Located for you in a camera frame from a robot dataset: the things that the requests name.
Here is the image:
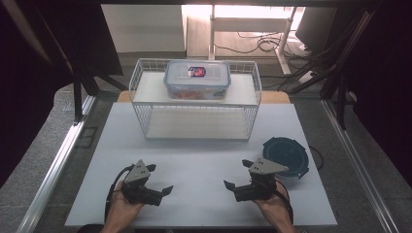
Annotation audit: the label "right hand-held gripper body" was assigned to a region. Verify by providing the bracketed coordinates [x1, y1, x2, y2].
[233, 157, 290, 203]

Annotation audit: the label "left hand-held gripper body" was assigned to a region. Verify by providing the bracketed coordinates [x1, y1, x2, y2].
[120, 158, 163, 207]

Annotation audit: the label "dark round food container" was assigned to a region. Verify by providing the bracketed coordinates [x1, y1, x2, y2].
[261, 136, 310, 181]

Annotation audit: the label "white wire two-tier rack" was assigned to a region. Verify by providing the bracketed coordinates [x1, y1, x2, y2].
[128, 57, 262, 143]

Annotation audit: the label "clear rectangular food container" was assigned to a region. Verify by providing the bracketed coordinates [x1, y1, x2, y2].
[163, 60, 232, 101]

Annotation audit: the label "person's right hand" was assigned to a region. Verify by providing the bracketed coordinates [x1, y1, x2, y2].
[253, 183, 297, 233]

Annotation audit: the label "person's left hand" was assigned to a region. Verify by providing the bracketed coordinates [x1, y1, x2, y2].
[100, 181, 146, 233]

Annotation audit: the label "white table board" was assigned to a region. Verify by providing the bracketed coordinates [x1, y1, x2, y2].
[64, 102, 338, 227]

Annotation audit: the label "dark cloth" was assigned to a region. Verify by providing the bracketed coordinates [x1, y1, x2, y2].
[77, 223, 106, 233]

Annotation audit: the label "wooden table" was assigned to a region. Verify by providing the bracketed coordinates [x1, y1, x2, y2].
[116, 90, 292, 105]

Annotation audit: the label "black metal stand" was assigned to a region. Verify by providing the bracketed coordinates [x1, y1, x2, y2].
[320, 69, 350, 131]
[71, 72, 100, 126]

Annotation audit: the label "white power strip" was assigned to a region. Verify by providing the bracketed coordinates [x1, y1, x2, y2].
[296, 70, 316, 84]

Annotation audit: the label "white cabinet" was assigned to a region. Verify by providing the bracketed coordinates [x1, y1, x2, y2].
[101, 4, 188, 53]

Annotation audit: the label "black curtain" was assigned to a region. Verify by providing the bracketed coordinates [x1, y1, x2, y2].
[0, 0, 124, 189]
[336, 0, 412, 186]

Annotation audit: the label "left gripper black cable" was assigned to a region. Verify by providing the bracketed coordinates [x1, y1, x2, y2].
[103, 164, 135, 224]

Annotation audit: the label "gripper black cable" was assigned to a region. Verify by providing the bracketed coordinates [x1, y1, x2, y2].
[103, 164, 135, 224]
[274, 179, 295, 225]

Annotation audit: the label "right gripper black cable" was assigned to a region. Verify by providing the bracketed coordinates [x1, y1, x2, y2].
[274, 179, 295, 225]

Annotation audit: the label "thin black cable loop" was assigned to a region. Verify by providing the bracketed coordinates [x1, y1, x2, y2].
[307, 145, 325, 171]

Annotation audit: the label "aluminium rail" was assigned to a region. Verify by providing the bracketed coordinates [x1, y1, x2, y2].
[17, 95, 97, 233]
[320, 98, 400, 233]

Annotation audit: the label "black floor cables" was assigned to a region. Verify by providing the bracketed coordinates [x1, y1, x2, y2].
[214, 30, 314, 59]

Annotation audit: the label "white desk frame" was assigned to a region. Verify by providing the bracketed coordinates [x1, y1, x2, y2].
[207, 4, 298, 76]

